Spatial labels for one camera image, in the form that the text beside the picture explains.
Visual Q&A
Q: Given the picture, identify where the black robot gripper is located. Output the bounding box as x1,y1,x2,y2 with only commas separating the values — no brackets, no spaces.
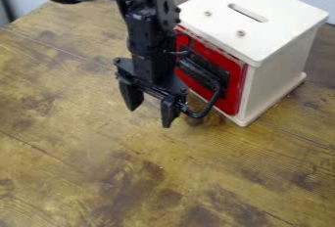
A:
114,12,188,128

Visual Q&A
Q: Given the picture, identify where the red drawer with black handle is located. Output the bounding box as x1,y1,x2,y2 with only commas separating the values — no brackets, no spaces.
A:
176,25,248,115

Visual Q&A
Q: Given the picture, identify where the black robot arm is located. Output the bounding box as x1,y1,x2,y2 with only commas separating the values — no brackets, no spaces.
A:
51,0,188,128

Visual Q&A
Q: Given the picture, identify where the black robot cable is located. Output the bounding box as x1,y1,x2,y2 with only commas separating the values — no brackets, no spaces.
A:
168,32,196,58

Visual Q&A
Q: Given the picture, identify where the white wooden drawer box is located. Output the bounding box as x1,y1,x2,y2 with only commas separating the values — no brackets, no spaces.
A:
178,0,329,126

